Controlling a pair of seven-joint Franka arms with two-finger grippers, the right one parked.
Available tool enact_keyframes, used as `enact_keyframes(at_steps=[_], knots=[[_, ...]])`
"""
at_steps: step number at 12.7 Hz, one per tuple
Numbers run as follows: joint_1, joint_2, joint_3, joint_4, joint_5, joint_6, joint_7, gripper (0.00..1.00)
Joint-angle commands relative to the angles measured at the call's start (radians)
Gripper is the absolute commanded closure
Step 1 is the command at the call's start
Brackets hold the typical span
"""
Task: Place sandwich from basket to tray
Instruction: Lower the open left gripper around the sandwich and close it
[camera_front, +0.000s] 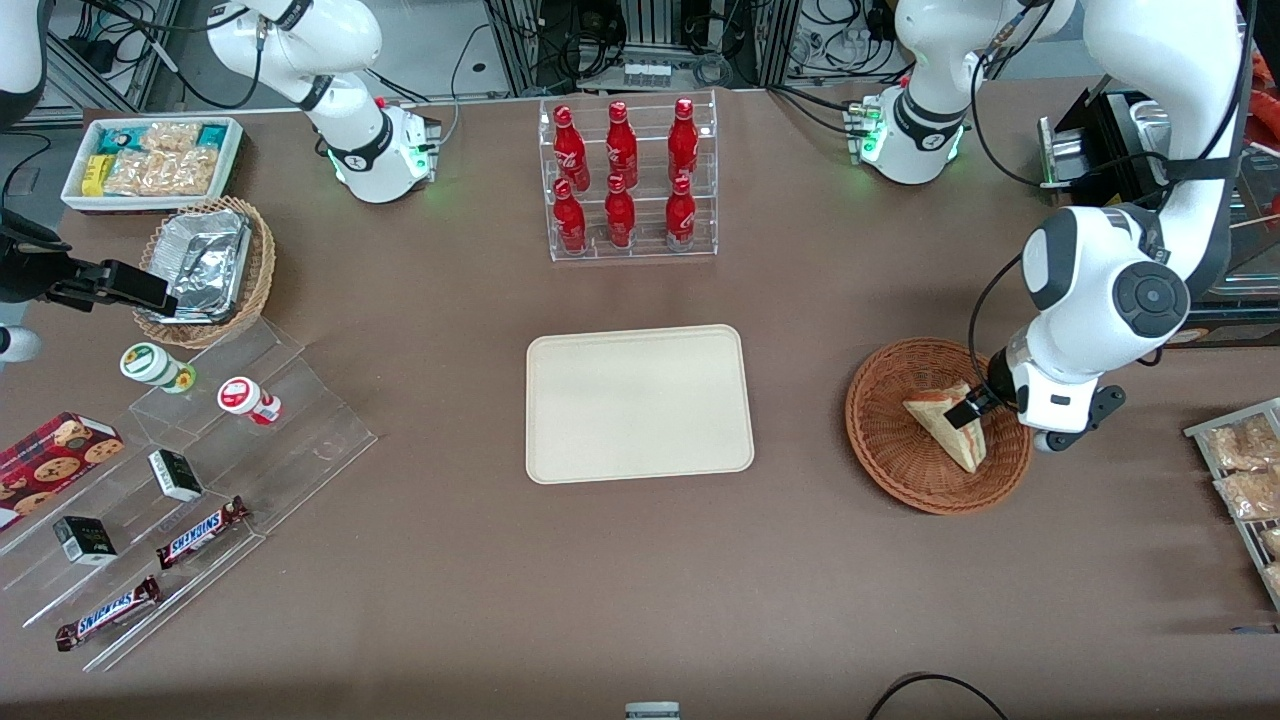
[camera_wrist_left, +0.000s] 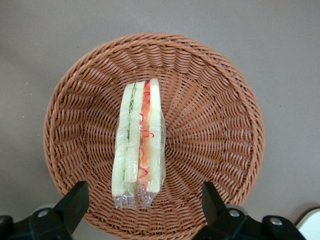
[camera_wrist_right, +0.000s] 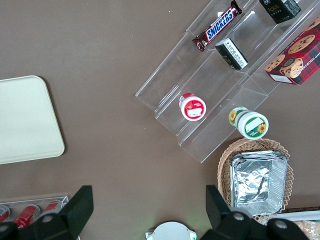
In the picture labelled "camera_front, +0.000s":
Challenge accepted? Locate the clear acrylic bottle rack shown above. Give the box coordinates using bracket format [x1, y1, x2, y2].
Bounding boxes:
[538, 88, 719, 263]

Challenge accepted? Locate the large clear cracker bag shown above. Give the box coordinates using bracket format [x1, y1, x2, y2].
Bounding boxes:
[104, 147, 222, 199]

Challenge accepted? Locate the snickers chocolate bar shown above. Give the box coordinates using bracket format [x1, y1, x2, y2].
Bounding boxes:
[55, 575, 163, 653]
[155, 496, 251, 571]

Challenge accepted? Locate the black metal equipment box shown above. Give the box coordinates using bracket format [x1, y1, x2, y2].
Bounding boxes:
[1038, 88, 1280, 349]

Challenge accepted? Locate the light wicker basket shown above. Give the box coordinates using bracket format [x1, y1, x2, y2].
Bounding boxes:
[132, 195, 278, 351]

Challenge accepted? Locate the aluminium frame with electronics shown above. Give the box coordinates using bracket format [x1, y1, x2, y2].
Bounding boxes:
[485, 0, 801, 97]

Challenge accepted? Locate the triangle sandwich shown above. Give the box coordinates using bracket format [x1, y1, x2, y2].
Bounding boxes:
[903, 382, 989, 474]

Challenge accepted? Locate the clear acrylic stepped shelf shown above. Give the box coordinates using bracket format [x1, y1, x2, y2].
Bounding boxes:
[0, 318, 379, 673]

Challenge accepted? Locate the beige plastic tray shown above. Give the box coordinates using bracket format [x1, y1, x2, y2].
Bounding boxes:
[525, 323, 756, 486]

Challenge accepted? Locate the round brown wicker basket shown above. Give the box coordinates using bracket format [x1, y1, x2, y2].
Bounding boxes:
[845, 337, 1034, 516]

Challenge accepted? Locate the white rectangular snack bin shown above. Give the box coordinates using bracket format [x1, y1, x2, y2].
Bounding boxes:
[60, 115, 246, 216]

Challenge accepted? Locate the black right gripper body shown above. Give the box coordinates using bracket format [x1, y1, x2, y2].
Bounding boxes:
[0, 208, 76, 306]

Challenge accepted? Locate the red cookie box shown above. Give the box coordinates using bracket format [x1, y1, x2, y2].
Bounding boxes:
[0, 411, 127, 531]

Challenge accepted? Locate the red cola bottle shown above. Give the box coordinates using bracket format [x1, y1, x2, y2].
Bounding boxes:
[553, 105, 591, 192]
[665, 175, 697, 252]
[667, 97, 700, 184]
[553, 178, 589, 254]
[605, 100, 639, 190]
[604, 173, 637, 250]

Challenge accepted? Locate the small black carton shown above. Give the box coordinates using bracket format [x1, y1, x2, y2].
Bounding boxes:
[53, 516, 119, 567]
[148, 449, 205, 503]

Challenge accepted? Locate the grey wire rack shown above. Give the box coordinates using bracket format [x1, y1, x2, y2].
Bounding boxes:
[1183, 398, 1280, 613]

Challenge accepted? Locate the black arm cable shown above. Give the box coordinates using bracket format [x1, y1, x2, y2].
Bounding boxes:
[967, 0, 1256, 396]

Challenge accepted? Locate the aluminium foil container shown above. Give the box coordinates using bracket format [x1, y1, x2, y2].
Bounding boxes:
[148, 208, 254, 325]

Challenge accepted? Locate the red lid yogurt cup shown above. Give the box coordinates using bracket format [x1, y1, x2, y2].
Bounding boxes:
[217, 376, 283, 427]

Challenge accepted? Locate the small clear cracker bag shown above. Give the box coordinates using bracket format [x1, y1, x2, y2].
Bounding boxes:
[140, 121, 202, 154]

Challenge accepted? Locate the green lid yogurt cup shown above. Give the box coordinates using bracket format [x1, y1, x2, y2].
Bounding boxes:
[120, 342, 198, 395]

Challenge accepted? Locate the black cable loop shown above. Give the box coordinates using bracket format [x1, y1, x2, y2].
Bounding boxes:
[865, 671, 1011, 720]

